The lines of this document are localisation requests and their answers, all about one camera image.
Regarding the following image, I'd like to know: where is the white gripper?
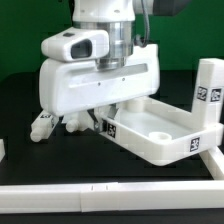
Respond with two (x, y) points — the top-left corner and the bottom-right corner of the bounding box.
(39, 44), (160, 131)

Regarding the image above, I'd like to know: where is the white desk top tray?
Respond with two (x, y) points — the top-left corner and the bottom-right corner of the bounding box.
(98, 98), (224, 166)

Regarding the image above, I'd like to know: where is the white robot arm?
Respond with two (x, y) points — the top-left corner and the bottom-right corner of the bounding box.
(39, 0), (191, 116)

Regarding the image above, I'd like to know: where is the white block left edge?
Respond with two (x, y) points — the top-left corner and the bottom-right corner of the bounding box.
(0, 139), (5, 162)

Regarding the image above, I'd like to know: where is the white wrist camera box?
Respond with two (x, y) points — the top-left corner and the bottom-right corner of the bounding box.
(41, 27), (109, 62)

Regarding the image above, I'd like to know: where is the grey cable on wrist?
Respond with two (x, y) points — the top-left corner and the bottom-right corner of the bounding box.
(133, 0), (153, 48)

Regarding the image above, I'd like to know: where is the white right guide rail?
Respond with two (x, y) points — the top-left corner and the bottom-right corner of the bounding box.
(200, 147), (224, 181)

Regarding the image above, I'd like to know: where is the white guide rail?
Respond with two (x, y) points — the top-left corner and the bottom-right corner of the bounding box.
(0, 181), (224, 214)
(200, 147), (224, 181)

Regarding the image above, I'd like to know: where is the white front guide rail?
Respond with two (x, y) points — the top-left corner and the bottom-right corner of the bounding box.
(0, 181), (224, 214)

